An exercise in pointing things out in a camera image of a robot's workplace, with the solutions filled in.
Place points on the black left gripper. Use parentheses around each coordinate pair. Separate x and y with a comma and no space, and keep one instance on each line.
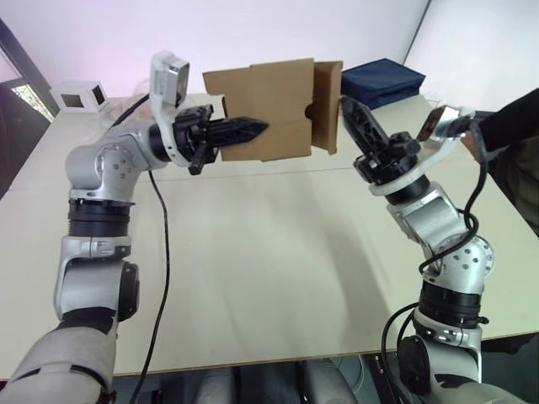
(193,134)

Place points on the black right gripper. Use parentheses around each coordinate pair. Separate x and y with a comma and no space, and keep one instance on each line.
(391,157)

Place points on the small brown cardboard box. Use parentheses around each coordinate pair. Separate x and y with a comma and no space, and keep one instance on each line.
(278,97)

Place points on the person's dark sleeved forearm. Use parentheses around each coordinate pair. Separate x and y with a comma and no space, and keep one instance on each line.
(513,118)

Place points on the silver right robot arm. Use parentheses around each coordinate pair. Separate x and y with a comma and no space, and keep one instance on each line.
(425,219)

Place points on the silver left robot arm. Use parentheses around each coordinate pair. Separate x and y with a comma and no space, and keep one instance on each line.
(113,151)

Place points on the navy blue fabric box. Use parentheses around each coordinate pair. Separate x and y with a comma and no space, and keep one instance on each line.
(379,80)

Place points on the black box with white print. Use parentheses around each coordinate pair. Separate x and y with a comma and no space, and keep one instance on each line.
(381,374)

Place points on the person's bare hand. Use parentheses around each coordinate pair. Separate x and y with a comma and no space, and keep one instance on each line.
(475,145)

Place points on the clear plastic bag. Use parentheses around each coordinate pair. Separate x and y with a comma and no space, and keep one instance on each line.
(126,105)

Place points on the person's dark clothed body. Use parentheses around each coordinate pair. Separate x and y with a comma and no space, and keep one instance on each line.
(522,181)

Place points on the white cube with dark windows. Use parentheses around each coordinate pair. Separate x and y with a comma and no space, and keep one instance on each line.
(76,86)

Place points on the dark grey rounded shape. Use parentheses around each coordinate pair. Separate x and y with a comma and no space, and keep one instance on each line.
(326,383)
(215,387)

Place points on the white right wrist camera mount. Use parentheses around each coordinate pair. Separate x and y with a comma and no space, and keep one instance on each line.
(438,147)

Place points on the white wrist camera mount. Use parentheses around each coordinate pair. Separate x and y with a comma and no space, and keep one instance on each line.
(162,90)
(438,147)

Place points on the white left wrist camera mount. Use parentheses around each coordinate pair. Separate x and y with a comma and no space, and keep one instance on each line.
(162,90)

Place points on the dark window frame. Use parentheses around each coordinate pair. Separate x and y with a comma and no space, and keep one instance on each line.
(25,59)

